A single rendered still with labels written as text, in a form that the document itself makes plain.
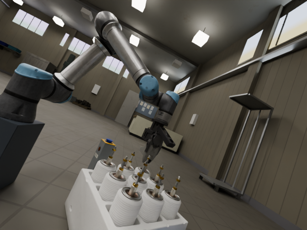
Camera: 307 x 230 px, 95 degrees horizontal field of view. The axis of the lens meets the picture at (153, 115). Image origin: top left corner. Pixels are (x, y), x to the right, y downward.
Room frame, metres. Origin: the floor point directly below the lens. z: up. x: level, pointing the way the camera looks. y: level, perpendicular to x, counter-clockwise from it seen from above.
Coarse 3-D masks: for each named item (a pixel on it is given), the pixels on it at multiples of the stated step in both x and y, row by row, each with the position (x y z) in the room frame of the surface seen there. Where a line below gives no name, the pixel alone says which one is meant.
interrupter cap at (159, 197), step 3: (147, 189) 0.60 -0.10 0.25; (150, 189) 0.62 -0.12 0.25; (147, 192) 0.58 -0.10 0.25; (150, 192) 0.60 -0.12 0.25; (150, 195) 0.56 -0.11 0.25; (159, 195) 0.60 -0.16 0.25; (153, 198) 0.56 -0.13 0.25; (156, 198) 0.57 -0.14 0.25; (159, 198) 0.58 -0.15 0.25; (162, 198) 0.59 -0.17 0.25
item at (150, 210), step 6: (144, 192) 0.58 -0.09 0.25; (144, 198) 0.56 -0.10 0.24; (150, 198) 0.55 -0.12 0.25; (144, 204) 0.56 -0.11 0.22; (150, 204) 0.55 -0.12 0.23; (156, 204) 0.55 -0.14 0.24; (162, 204) 0.56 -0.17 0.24; (144, 210) 0.55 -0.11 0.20; (150, 210) 0.55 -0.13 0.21; (156, 210) 0.55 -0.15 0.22; (144, 216) 0.55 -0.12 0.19; (150, 216) 0.55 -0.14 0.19; (156, 216) 0.56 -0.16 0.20; (150, 222) 0.55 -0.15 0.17
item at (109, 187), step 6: (108, 174) 0.59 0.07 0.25; (108, 180) 0.57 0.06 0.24; (114, 180) 0.57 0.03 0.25; (126, 180) 0.61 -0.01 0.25; (102, 186) 0.58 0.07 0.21; (108, 186) 0.57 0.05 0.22; (114, 186) 0.56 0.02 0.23; (120, 186) 0.57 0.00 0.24; (102, 192) 0.57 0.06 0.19; (108, 192) 0.56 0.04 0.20; (114, 192) 0.57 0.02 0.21; (102, 198) 0.57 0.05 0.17; (108, 198) 0.56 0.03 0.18; (114, 198) 0.57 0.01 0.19
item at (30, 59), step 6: (30, 54) 8.50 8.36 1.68; (24, 60) 8.50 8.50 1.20; (30, 60) 8.55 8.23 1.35; (36, 60) 8.59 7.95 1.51; (42, 60) 8.62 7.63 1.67; (36, 66) 8.62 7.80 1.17; (42, 66) 8.67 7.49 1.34; (48, 66) 8.83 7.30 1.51; (54, 66) 9.32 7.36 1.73; (48, 72) 9.11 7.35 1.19
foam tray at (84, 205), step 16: (80, 176) 0.69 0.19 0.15; (80, 192) 0.63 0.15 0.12; (96, 192) 0.58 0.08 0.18; (80, 208) 0.59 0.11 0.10; (96, 208) 0.51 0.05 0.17; (80, 224) 0.55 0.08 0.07; (96, 224) 0.48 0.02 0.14; (112, 224) 0.45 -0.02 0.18; (144, 224) 0.52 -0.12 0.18; (160, 224) 0.55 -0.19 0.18; (176, 224) 0.60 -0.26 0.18
